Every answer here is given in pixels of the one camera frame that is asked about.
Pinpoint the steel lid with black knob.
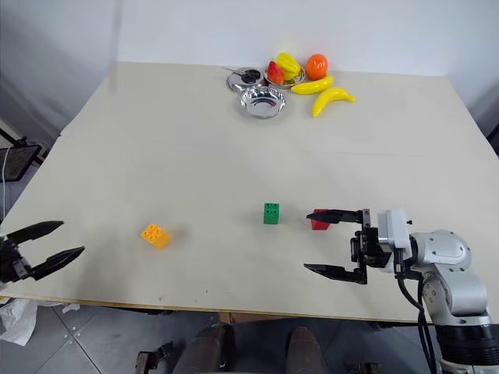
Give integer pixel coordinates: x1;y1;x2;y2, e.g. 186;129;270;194
222;66;267;94

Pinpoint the empty steel bowl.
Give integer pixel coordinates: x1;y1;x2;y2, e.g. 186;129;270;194
238;86;288;119

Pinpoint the red toy strawberry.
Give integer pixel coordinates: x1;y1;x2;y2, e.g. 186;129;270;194
267;60;285;84

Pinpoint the dark rounded shape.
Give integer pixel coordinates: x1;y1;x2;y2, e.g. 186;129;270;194
182;323;236;374
287;326;323;374

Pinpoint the red toy building block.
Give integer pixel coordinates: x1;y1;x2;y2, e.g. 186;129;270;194
310;208;333;231

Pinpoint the black metal frame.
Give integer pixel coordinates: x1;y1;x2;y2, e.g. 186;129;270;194
0;126;48;184

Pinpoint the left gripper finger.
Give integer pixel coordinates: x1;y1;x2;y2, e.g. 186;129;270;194
30;245;87;282
6;221;65;247

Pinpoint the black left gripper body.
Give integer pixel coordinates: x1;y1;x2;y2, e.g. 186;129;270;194
0;235;33;284

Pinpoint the green toy building block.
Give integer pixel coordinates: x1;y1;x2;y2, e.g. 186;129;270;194
263;202;281;226

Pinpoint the orange toy building block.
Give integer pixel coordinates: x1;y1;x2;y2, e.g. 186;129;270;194
140;223;172;251

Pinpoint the white plastic bag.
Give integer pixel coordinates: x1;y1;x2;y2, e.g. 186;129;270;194
0;296;39;347

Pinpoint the dark metal bracket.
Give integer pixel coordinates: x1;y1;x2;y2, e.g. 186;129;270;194
133;340;175;374

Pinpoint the yellow toy bell pepper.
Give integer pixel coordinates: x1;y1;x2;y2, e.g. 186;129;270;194
274;51;302;82

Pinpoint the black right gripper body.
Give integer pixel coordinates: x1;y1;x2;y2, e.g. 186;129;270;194
349;209;393;274

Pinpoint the orange toy fruit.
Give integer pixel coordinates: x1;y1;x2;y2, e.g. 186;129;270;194
304;53;330;80

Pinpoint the yellow toy banana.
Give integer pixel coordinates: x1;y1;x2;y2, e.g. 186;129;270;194
311;86;357;118
290;75;335;95

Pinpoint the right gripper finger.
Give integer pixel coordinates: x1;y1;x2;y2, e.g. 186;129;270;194
303;263;369;286
306;209;364;226

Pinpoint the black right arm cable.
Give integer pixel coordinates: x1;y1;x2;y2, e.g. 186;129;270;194
394;249;436;374

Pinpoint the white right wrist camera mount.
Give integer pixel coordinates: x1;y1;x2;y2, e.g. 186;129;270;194
376;206;413;251

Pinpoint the steel bowl holding fruit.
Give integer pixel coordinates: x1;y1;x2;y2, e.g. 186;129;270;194
263;64;306;90

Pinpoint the white cable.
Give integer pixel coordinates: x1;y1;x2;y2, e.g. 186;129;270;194
0;146;10;221

